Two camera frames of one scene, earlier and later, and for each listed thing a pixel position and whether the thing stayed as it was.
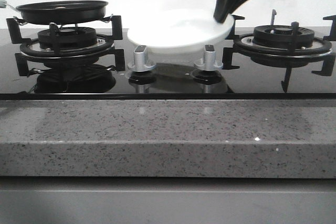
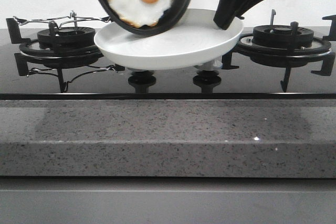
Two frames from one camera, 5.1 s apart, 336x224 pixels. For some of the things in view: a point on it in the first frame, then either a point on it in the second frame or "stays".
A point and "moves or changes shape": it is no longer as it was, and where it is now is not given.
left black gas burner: x=70 y=38 stays
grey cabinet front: x=39 y=200 stays
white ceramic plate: x=179 y=30 moves or changes shape
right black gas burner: x=280 y=35 stays
